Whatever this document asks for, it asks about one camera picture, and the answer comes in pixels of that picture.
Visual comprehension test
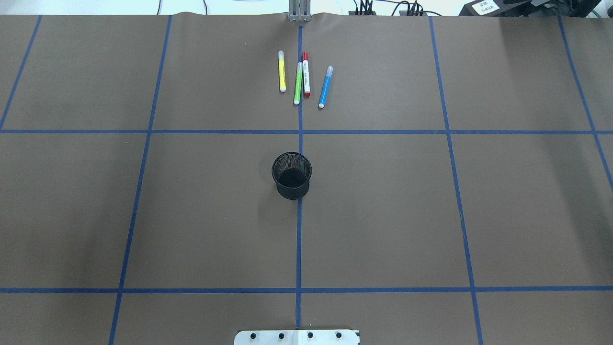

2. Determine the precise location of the green highlighter pen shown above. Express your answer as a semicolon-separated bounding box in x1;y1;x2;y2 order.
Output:
293;61;304;106

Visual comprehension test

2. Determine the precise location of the blue marker pen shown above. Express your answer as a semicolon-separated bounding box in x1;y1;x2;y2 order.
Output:
318;66;333;109

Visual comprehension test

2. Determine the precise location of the yellow highlighter pen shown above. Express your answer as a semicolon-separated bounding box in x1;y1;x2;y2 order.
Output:
278;50;287;92

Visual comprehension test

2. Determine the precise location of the red capped white marker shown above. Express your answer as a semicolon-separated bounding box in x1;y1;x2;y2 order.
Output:
302;51;311;98

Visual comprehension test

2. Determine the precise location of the black mesh pen cup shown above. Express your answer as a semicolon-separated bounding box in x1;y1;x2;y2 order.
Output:
271;151;312;199

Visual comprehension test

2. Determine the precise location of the grey usb hub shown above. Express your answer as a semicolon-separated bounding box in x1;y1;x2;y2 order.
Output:
348;0;376;16

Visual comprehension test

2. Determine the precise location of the aluminium frame post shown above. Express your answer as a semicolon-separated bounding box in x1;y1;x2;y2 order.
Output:
287;0;312;22

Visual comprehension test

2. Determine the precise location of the white pedestal column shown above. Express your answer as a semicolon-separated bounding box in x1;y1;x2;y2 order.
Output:
234;329;361;345

